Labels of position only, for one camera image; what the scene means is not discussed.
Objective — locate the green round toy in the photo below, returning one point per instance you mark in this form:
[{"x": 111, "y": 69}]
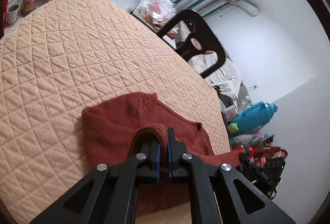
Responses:
[{"x": 232, "y": 128}]

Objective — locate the beige quilted table cover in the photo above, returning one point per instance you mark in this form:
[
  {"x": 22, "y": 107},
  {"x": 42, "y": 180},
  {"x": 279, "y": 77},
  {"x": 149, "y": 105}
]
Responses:
[{"x": 77, "y": 46}]

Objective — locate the red cloth item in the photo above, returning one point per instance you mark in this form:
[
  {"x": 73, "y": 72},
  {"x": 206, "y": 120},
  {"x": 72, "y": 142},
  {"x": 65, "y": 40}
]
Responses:
[{"x": 279, "y": 152}]

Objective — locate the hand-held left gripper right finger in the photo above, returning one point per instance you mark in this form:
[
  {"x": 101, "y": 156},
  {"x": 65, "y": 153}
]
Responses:
[{"x": 170, "y": 159}]

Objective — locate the blue thermos jug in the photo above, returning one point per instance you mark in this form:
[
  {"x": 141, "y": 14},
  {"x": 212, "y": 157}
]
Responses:
[{"x": 255, "y": 115}]

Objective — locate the wicker basket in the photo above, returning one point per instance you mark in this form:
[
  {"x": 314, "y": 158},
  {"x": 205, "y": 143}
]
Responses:
[{"x": 259, "y": 146}]

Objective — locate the white plastic bag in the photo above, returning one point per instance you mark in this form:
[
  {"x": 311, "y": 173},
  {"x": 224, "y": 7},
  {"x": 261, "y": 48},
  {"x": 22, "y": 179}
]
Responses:
[{"x": 157, "y": 7}]

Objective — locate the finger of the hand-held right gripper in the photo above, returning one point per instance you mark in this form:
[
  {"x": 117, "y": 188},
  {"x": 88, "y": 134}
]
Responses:
[{"x": 245, "y": 160}]

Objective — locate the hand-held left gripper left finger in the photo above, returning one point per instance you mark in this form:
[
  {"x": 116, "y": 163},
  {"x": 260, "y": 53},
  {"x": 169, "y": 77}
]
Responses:
[{"x": 157, "y": 162}]

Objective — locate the dark wooden chair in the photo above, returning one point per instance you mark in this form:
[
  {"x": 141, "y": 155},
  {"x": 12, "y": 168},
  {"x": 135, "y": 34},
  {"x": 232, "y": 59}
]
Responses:
[{"x": 206, "y": 30}]

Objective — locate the pink pillow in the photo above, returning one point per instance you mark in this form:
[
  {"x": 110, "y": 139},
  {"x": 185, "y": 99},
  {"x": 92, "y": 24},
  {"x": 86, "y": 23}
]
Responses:
[{"x": 198, "y": 44}]

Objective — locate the red-brown knit sweater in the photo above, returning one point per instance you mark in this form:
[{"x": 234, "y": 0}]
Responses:
[{"x": 116, "y": 123}]

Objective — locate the small white flower pot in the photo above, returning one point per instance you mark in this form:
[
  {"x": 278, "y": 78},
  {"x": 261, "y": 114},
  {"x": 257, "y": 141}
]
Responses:
[{"x": 13, "y": 14}]

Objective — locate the white air conditioner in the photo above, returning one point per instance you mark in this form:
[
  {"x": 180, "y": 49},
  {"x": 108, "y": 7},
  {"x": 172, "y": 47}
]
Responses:
[{"x": 248, "y": 8}]

